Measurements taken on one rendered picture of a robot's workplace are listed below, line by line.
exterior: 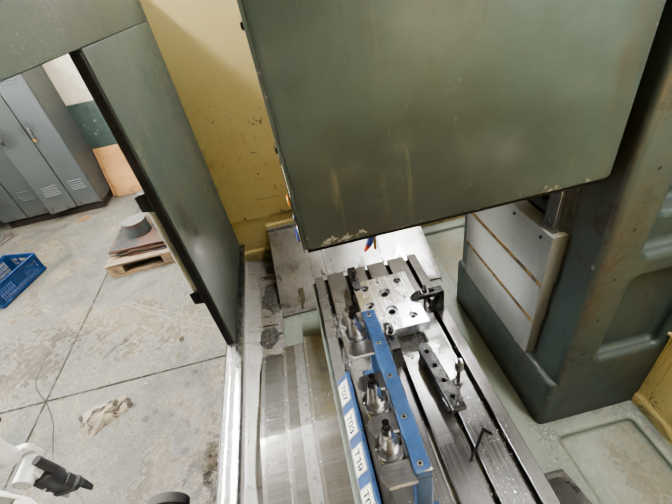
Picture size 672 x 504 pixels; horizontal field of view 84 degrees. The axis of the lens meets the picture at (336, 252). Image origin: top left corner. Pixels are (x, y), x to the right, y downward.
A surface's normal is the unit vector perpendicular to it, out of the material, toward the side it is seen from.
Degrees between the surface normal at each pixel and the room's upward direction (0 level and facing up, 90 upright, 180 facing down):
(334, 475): 8
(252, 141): 90
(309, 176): 90
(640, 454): 0
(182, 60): 90
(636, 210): 90
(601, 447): 0
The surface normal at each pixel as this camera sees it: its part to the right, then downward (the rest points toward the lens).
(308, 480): -0.14, -0.69
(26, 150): 0.48, 0.50
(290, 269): -0.07, -0.47
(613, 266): 0.18, 0.59
